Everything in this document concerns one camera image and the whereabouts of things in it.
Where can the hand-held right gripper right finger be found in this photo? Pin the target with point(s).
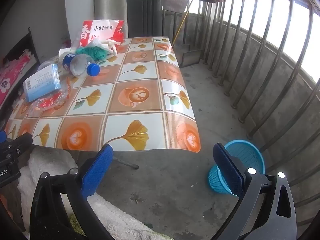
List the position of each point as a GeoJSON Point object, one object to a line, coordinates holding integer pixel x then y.
{"type": "Point", "coordinates": [230, 172]}

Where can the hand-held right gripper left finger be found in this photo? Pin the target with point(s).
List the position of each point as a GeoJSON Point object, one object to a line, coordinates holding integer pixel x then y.
{"type": "Point", "coordinates": [97, 172]}

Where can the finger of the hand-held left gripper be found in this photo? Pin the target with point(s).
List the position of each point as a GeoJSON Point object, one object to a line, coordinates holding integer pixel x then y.
{"type": "Point", "coordinates": [2, 137]}
{"type": "Point", "coordinates": [21, 141]}

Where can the blue plastic basket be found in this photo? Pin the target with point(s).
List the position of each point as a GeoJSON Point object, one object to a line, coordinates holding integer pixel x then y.
{"type": "Point", "coordinates": [250, 155]}

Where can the clear plastic bottle blue cap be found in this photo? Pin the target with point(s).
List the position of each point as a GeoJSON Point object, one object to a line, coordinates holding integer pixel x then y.
{"type": "Point", "coordinates": [77, 63]}

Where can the green plastic bag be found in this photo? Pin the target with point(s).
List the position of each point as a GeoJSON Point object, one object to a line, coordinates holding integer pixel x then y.
{"type": "Point", "coordinates": [92, 52]}

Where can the red printed snack bag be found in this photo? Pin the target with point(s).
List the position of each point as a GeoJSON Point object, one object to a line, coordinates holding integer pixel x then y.
{"type": "Point", "coordinates": [105, 28]}

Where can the metal table leg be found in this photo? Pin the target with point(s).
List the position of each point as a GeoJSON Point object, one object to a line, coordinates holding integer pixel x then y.
{"type": "Point", "coordinates": [126, 163]}

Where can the white fluffy cloth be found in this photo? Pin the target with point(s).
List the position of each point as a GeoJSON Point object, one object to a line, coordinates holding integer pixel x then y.
{"type": "Point", "coordinates": [50, 162]}

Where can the red patterned clear wrapper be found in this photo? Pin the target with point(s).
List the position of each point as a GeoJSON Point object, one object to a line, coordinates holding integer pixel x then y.
{"type": "Point", "coordinates": [48, 102]}

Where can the light blue cardboard box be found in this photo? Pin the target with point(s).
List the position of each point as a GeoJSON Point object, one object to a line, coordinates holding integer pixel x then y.
{"type": "Point", "coordinates": [40, 83]}

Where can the pink floral blanket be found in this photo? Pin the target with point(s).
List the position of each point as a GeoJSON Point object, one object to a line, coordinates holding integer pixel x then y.
{"type": "Point", "coordinates": [12, 75]}

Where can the metal balcony railing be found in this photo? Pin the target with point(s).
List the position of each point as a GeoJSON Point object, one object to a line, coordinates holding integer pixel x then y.
{"type": "Point", "coordinates": [235, 102]}

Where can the clear plastic cup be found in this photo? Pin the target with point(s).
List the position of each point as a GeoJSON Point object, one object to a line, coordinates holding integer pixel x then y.
{"type": "Point", "coordinates": [45, 65]}

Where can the leaf patterned tablecloth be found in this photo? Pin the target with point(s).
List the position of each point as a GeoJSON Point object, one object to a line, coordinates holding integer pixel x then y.
{"type": "Point", "coordinates": [130, 97]}

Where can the bed with pink bedding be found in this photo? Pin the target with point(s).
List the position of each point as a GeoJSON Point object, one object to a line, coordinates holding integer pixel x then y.
{"type": "Point", "coordinates": [22, 47]}

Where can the metal dustpan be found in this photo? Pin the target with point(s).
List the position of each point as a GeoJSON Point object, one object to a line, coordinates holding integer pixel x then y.
{"type": "Point", "coordinates": [190, 57]}

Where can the white plastic bag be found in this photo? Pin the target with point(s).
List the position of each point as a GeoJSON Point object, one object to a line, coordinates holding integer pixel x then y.
{"type": "Point", "coordinates": [107, 43]}

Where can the dark grey cabinet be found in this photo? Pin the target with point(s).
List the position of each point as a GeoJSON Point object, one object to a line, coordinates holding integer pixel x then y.
{"type": "Point", "coordinates": [143, 12]}

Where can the grey checked hanging cloth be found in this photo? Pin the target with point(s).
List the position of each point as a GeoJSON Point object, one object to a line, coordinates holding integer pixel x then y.
{"type": "Point", "coordinates": [175, 2]}

